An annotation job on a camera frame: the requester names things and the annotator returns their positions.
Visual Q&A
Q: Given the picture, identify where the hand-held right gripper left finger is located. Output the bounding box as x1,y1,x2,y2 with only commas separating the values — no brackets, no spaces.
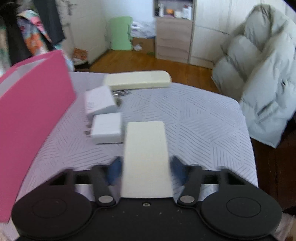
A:
48,156,123,208

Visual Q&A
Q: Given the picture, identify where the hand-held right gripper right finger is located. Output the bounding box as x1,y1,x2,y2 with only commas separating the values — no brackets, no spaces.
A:
170,156,247,208

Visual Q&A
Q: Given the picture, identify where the white power bank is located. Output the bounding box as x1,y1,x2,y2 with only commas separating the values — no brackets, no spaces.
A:
121,121,173,198

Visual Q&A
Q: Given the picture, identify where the pink cardboard box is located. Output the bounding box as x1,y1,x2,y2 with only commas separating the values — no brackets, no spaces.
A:
0,50,77,223

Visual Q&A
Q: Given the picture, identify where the white charger with prongs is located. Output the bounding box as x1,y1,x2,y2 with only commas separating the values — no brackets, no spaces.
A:
84,113,123,144

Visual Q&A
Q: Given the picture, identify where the white square charger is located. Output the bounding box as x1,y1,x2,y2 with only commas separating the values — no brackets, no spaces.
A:
84,86,117,115

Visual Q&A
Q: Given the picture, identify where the long cream power bank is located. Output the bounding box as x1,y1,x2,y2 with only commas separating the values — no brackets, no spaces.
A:
103,71,172,90

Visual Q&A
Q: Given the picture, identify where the printed paper packet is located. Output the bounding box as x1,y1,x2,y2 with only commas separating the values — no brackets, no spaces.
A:
73,47,89,62

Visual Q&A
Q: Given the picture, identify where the grey puffer jacket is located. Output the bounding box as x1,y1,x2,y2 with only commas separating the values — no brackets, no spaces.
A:
211,4,296,149

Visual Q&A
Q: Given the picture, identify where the wooden shelf unit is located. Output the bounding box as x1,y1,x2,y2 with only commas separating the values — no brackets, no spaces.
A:
154,0,193,63

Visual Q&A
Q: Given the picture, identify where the green stool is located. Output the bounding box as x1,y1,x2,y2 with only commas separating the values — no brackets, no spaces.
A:
109,16,134,51

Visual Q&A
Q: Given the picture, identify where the light wooden wardrobe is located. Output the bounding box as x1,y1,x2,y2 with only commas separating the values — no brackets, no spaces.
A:
188,0,262,69

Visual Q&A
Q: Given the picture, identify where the plastic bag of boxes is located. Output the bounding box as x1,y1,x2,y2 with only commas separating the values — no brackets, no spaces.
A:
131,20,156,39

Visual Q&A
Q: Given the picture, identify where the white door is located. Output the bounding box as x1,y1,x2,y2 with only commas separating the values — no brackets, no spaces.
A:
55,0,109,65

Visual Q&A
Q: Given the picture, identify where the floral cloth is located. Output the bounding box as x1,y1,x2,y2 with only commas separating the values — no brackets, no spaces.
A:
17,10,56,56

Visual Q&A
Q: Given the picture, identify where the dark grey shirt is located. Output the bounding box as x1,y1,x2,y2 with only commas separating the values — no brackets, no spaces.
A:
33,0,65,45

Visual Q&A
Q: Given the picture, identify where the black long garment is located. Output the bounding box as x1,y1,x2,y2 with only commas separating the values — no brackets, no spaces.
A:
0,0,33,67

